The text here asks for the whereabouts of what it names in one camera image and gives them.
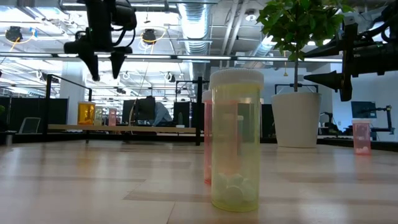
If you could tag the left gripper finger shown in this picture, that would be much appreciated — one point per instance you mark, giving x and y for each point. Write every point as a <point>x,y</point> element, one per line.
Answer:
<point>91,65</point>
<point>117,63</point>

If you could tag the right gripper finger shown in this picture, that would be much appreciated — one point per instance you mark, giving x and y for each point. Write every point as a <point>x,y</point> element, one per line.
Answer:
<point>329,80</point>
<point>329,48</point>

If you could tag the pink medicine bottle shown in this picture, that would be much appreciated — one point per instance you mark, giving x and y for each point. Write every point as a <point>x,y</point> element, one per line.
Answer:
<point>361,137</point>
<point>207,140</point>
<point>112,118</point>

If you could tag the yellow-green medicine bottle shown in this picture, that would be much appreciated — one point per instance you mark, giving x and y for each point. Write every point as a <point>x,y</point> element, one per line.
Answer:
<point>236,149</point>
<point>98,117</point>

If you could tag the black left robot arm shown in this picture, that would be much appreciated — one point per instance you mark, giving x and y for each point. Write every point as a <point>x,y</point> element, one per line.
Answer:
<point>98,18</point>

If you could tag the large orange medicine bottle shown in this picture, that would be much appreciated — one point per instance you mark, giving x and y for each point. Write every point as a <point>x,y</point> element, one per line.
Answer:
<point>86,113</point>

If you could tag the green potted tree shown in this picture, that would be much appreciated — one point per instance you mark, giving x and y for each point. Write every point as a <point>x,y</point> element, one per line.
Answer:
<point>298,21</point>

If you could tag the black ceiling spotlight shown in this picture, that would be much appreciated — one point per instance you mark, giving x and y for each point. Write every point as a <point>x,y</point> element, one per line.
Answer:
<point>14,33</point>
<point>149,35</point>

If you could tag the blue-lit computer monitor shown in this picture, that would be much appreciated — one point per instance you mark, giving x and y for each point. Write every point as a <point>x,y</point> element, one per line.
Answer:
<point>363,109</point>

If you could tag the black computer monitor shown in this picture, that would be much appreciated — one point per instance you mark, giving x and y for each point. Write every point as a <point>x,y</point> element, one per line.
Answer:
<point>183,112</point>
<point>136,109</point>

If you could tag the person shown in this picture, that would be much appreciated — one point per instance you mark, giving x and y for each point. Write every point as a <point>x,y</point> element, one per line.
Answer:
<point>162,114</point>

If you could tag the black partition panel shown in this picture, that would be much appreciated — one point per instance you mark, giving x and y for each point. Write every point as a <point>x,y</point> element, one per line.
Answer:
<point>37,109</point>

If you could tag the white ceiling sensor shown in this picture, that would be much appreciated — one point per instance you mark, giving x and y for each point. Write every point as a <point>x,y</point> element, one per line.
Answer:
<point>250,15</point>

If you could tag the grey chair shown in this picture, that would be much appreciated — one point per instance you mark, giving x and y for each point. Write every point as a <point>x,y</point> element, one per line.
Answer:
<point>29,125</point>

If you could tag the grey metal cylinder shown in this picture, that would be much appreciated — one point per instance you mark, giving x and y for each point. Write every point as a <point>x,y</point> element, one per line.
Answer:
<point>9,137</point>

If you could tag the black metal stand frame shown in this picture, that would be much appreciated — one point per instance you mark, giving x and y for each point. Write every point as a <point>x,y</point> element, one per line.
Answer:
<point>280,84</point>

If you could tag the silver ventilation duct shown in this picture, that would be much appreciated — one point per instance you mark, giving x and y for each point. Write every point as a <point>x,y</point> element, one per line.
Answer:
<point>196,28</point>

